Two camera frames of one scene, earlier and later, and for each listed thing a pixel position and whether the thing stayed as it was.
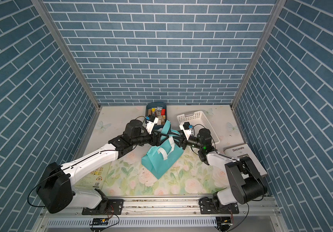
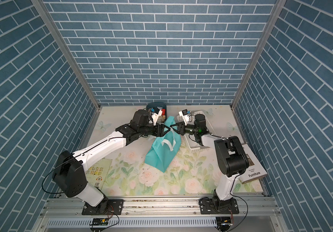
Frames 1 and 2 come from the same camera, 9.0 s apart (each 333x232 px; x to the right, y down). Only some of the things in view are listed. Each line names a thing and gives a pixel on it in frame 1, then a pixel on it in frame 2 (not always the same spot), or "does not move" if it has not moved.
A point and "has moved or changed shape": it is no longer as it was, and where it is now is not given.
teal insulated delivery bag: x=160 y=157 has moved or changed shape
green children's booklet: x=93 y=178 does not move
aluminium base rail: x=250 y=207 does not move
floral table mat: x=128 y=175 does not move
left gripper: x=157 y=142 -> x=160 y=133
